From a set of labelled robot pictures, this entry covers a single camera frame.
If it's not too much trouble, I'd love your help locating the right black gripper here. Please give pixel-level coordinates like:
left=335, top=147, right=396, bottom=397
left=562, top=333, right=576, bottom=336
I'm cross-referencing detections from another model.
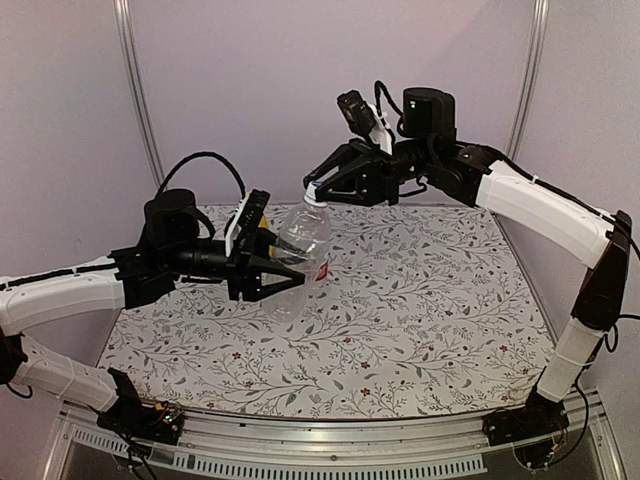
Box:
left=306, top=136, right=436, bottom=204

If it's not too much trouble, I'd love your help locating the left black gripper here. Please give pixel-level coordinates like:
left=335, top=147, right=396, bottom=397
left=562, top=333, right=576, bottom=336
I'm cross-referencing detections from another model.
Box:
left=164, top=227, right=308, bottom=303

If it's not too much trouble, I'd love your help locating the clear plastic bottle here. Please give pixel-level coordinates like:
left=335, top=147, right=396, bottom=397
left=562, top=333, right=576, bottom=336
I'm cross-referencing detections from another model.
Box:
left=262, top=194, right=331, bottom=322

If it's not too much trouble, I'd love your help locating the white blue bottle cap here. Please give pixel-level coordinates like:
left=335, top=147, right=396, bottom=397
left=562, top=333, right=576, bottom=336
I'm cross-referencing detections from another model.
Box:
left=305, top=181, right=320, bottom=202

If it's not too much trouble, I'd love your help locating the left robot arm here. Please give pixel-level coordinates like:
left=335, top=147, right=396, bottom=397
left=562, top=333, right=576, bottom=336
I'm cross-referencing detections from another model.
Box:
left=1, top=189, right=305, bottom=434

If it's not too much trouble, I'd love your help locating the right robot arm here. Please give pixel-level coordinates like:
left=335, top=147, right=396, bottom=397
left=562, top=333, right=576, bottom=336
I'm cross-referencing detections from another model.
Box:
left=303, top=87, right=633, bottom=436

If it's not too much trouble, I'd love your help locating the yellow juice bottle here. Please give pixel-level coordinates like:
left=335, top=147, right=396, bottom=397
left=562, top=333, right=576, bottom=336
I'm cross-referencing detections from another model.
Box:
left=256, top=214, right=277, bottom=259

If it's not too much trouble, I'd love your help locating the red cap water bottle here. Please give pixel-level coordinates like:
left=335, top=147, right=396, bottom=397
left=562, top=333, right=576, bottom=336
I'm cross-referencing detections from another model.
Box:
left=315, top=255, right=329, bottom=283

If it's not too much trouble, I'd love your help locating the floral table mat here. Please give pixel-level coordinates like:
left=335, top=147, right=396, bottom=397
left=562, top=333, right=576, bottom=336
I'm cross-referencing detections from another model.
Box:
left=100, top=206, right=554, bottom=419

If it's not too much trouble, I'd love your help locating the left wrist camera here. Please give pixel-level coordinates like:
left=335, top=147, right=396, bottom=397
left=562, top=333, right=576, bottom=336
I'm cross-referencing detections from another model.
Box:
left=224, top=189, right=270, bottom=257

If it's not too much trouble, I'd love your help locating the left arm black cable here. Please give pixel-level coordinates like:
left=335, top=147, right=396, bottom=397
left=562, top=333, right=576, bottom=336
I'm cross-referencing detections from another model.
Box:
left=155, top=151, right=247, bottom=201

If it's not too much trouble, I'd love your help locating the aluminium front rail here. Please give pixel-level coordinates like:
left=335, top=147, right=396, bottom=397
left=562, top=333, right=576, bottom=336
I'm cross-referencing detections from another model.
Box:
left=43, top=390, right=629, bottom=479

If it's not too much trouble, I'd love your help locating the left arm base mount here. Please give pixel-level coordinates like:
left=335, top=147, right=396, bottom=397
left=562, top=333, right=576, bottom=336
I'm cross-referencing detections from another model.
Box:
left=97, top=368, right=184, bottom=446

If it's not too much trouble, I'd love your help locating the right metal frame post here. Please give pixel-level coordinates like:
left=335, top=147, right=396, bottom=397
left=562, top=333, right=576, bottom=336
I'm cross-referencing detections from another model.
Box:
left=507, top=0, right=550, bottom=160

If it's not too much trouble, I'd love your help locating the metal frame post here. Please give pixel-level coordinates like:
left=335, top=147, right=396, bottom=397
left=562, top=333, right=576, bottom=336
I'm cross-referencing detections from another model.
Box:
left=113, top=0, right=165, bottom=187
left=507, top=0, right=550, bottom=160

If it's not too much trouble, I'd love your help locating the left metal frame post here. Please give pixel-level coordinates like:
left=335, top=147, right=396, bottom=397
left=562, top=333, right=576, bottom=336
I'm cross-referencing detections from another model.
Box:
left=113, top=0, right=165, bottom=187

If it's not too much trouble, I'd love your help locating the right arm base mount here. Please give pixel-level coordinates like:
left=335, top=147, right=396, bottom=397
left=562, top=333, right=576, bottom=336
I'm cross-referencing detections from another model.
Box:
left=482, top=392, right=569, bottom=470

